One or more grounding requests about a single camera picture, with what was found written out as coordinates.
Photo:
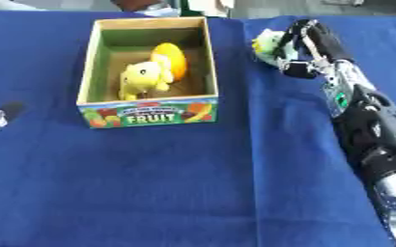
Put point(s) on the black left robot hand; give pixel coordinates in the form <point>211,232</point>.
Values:
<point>11,108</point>

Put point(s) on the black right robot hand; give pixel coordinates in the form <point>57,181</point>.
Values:
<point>320,41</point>

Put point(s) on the pale green soft toy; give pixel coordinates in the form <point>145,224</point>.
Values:
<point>266,45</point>

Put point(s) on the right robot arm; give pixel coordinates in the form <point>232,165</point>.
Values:
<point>376,141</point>

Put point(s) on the tan cardboard box green inside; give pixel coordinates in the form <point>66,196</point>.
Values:
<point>151,115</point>

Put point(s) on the yellow soft toy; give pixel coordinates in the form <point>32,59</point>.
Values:
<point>141,78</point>

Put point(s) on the orange toy fruit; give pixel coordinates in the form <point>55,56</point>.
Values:
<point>175,60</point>

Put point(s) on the person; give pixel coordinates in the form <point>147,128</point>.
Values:
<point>145,7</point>

